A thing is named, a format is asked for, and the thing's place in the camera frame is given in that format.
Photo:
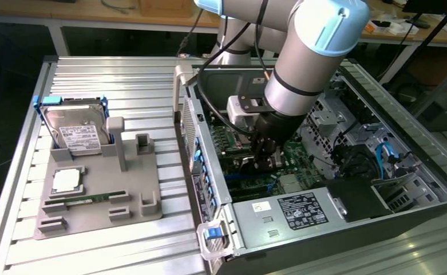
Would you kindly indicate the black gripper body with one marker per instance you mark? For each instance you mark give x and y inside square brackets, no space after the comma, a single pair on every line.
[277,126]

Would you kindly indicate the Nvidia Quadro graphics card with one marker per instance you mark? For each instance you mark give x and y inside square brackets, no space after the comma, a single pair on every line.
[252,169]

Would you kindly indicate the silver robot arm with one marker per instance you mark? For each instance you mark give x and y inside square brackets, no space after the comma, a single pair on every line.
[304,57]

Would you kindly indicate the blue expansion slot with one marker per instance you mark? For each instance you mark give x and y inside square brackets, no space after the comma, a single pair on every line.
[234,176]

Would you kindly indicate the black expansion slot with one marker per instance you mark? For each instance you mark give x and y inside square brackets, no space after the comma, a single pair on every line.
[250,194]

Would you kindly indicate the green motherboard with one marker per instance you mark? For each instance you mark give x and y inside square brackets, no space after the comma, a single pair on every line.
[296,154]

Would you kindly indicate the silver chipset heat sink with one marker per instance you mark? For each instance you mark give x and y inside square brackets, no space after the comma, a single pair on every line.
[292,183]

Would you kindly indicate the grey power supply unit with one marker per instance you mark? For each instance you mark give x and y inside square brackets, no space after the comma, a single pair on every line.
[254,226]

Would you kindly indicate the black open PC case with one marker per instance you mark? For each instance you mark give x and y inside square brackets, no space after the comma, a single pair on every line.
[361,237]

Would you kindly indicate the grey printed parts rack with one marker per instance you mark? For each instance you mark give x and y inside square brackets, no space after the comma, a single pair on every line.
[105,177]

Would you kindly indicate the green RAM stick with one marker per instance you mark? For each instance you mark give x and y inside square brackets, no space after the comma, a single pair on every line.
[94,198]

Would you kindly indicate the hard disk with blue carrier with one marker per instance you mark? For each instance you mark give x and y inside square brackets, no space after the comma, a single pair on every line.
[78,129]

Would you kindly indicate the brown cardboard box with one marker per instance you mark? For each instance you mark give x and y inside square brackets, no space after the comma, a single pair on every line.
[166,8]

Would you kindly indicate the black slanted pole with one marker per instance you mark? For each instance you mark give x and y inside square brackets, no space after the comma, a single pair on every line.
[430,37]

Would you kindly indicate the silver CPU chip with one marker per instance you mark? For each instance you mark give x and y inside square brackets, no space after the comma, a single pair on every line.
[66,181]

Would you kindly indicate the wooden desk with clutter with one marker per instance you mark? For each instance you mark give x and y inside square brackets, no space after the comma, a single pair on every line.
[437,35]

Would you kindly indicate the wooden desk with white legs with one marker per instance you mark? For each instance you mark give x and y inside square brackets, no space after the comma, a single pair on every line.
[94,14]

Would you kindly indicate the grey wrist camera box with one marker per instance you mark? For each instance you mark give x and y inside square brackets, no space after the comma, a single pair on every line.
[238,114]

